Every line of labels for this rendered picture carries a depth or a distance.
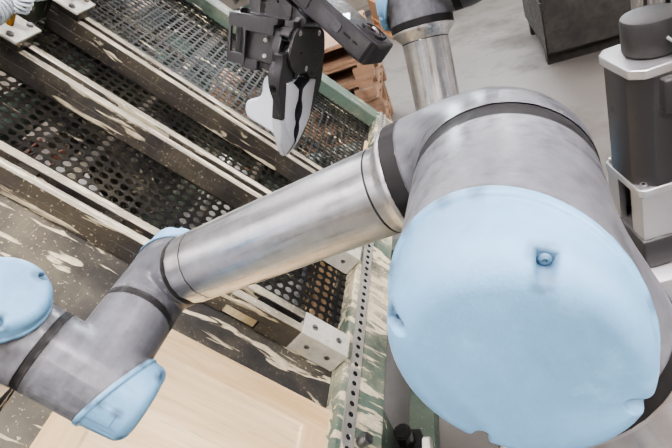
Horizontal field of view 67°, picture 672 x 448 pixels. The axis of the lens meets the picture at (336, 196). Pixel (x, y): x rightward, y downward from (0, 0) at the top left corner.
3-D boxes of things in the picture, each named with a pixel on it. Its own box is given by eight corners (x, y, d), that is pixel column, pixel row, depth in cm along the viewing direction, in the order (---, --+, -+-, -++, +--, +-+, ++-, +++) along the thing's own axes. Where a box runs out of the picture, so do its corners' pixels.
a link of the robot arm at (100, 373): (196, 328, 51) (99, 269, 49) (136, 433, 42) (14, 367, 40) (169, 360, 56) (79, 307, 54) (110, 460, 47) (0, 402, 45)
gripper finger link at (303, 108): (266, 139, 64) (273, 65, 61) (307, 151, 62) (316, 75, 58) (252, 144, 62) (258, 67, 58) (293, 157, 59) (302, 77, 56)
